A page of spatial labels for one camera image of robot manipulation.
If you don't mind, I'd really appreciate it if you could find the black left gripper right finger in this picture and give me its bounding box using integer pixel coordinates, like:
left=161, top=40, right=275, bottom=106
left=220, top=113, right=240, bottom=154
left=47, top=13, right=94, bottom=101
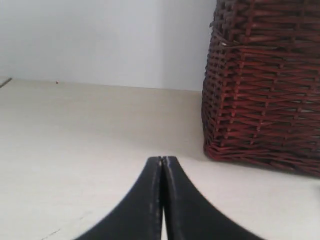
left=161, top=156, right=260, bottom=240

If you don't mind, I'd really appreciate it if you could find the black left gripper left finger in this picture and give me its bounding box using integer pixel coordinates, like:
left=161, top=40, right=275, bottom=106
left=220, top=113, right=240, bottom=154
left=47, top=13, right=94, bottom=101
left=77, top=157, right=163, bottom=240

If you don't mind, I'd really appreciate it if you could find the brown wicker basket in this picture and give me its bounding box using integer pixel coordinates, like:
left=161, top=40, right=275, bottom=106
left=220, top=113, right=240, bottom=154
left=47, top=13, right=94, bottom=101
left=201, top=0, right=320, bottom=177

